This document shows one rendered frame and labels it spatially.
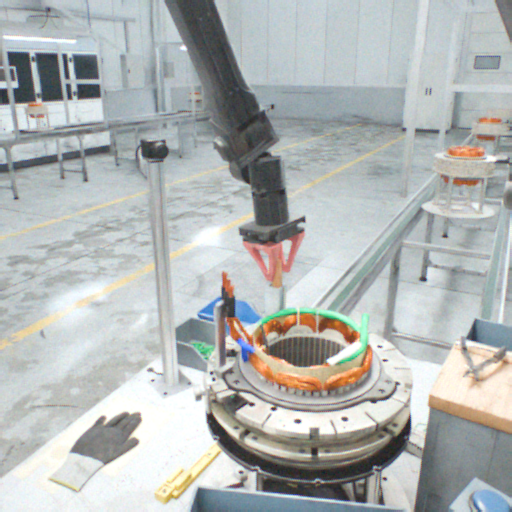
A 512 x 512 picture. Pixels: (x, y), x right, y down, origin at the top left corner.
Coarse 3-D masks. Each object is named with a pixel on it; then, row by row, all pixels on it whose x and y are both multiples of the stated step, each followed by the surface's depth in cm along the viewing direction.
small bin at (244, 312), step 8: (208, 304) 152; (240, 304) 155; (248, 304) 154; (200, 312) 148; (208, 312) 153; (240, 312) 156; (248, 312) 155; (208, 320) 146; (240, 320) 157; (248, 320) 155; (256, 320) 154
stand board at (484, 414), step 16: (448, 368) 82; (496, 368) 82; (448, 384) 78; (464, 384) 78; (480, 384) 78; (496, 384) 78; (432, 400) 76; (448, 400) 74; (464, 400) 74; (480, 400) 74; (496, 400) 74; (464, 416) 74; (480, 416) 72; (496, 416) 71
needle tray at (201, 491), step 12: (192, 492) 58; (204, 492) 59; (216, 492) 59; (228, 492) 58; (240, 492) 58; (252, 492) 58; (264, 492) 58; (192, 504) 57; (204, 504) 60; (216, 504) 59; (228, 504) 59; (240, 504) 59; (252, 504) 58; (264, 504) 58; (276, 504) 58; (288, 504) 58; (300, 504) 57; (312, 504) 57; (324, 504) 57; (336, 504) 57; (348, 504) 56; (360, 504) 56
